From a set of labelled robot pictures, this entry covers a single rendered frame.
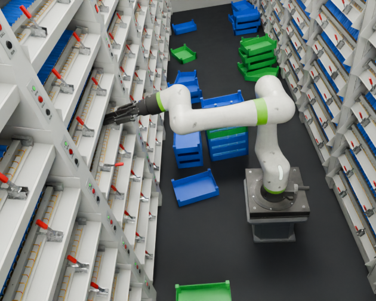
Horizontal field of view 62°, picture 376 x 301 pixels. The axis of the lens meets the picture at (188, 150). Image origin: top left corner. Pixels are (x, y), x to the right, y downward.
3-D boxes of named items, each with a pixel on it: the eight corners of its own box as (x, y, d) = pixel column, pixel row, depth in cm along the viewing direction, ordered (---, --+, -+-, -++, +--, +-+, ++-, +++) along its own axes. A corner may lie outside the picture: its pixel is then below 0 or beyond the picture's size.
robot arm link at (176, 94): (191, 88, 145) (184, 76, 135) (196, 112, 140) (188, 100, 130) (163, 97, 148) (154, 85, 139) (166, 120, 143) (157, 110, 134)
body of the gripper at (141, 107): (151, 117, 142) (132, 123, 144) (153, 106, 148) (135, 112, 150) (144, 105, 137) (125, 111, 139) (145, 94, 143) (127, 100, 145)
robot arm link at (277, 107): (286, 109, 146) (290, 86, 138) (296, 126, 137) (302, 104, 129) (247, 114, 145) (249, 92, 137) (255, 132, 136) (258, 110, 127)
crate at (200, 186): (210, 174, 240) (209, 168, 234) (219, 194, 225) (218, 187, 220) (172, 186, 237) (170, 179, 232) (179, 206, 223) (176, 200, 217)
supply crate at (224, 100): (240, 98, 236) (240, 89, 230) (247, 114, 221) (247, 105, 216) (201, 106, 236) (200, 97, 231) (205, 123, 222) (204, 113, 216)
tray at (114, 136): (126, 113, 168) (126, 98, 161) (106, 207, 124) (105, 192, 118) (87, 108, 165) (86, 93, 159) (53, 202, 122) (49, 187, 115)
